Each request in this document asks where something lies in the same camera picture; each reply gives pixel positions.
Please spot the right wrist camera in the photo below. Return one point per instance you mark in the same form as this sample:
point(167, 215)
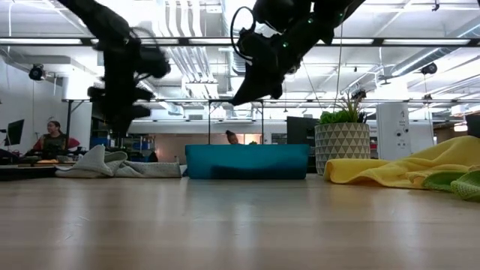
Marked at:
point(251, 43)

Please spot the black computer monitor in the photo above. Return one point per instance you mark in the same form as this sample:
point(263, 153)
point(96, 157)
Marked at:
point(15, 132)

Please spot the green microfiber towel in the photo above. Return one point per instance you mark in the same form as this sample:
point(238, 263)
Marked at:
point(465, 187)

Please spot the white kiosk cabinet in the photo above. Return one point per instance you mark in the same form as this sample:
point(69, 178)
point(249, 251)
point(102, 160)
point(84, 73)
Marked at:
point(393, 131)

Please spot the teal plastic bin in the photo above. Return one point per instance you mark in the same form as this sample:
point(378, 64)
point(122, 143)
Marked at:
point(247, 161)

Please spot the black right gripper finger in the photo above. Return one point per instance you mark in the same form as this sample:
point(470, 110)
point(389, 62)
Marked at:
point(249, 92)

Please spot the black upright panel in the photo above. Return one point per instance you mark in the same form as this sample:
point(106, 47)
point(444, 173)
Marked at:
point(300, 131)

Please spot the grey waffle towel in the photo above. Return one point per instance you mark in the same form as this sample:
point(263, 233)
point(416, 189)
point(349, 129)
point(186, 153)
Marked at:
point(97, 165)

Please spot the black ceiling beam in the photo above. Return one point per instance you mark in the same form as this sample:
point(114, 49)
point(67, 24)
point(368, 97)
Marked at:
point(378, 42)

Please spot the black ceiling spotlight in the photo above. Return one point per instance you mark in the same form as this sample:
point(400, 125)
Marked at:
point(429, 68)
point(36, 72)
point(359, 94)

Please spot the yellow microfiber towel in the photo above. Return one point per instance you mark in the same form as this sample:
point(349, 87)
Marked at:
point(442, 161)

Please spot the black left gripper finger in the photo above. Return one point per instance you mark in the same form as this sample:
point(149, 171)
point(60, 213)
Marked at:
point(119, 120)
point(141, 112)

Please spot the black aluminium frame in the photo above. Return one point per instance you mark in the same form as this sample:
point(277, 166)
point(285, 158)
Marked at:
point(26, 173)

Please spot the person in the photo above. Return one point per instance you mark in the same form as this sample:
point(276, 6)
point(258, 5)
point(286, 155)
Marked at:
point(231, 138)
point(54, 142)

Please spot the potted succulent plant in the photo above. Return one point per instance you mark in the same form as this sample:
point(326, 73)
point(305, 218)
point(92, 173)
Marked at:
point(343, 146)

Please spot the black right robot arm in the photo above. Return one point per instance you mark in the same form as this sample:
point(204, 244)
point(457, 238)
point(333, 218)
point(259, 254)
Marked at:
point(322, 15)

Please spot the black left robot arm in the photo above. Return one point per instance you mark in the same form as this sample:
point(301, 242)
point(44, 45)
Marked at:
point(97, 18)

